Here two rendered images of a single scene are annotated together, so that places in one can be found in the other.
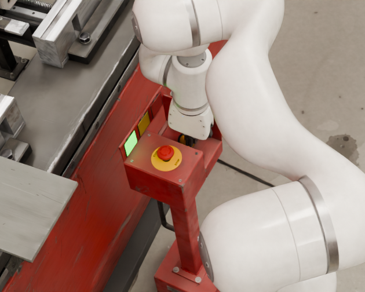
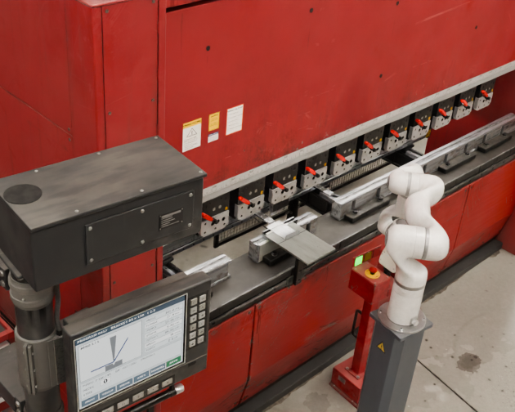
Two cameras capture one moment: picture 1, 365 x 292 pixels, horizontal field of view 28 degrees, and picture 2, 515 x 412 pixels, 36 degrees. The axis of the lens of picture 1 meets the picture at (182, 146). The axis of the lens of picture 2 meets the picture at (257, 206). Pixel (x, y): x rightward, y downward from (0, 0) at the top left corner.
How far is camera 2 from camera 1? 2.23 m
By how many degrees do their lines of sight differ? 24
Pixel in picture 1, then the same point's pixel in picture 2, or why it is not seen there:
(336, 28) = (495, 303)
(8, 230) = (302, 252)
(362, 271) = not seen: outside the picture
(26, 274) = (289, 293)
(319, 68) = (475, 318)
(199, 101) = not seen: hidden behind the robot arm
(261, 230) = (406, 230)
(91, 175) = (331, 274)
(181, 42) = (401, 190)
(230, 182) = not seen: hidden behind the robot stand
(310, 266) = (418, 248)
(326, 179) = (432, 228)
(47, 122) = (325, 235)
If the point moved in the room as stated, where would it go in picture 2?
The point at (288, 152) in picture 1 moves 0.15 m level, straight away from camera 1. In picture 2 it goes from (424, 221) to (437, 204)
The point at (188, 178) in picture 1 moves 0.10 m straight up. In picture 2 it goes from (379, 284) to (382, 267)
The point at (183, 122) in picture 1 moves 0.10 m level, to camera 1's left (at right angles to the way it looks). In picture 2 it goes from (387, 259) to (365, 254)
